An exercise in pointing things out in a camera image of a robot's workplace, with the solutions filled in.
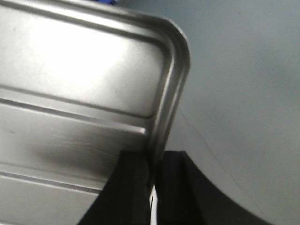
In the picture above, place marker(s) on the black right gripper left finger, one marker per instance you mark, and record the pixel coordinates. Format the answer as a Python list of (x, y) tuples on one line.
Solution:
[(125, 198)]

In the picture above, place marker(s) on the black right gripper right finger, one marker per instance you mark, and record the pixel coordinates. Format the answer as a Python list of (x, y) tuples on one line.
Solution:
[(187, 197)]

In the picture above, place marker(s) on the silver ribbed metal tray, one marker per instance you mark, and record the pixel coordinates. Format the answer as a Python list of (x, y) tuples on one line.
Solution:
[(80, 81)]

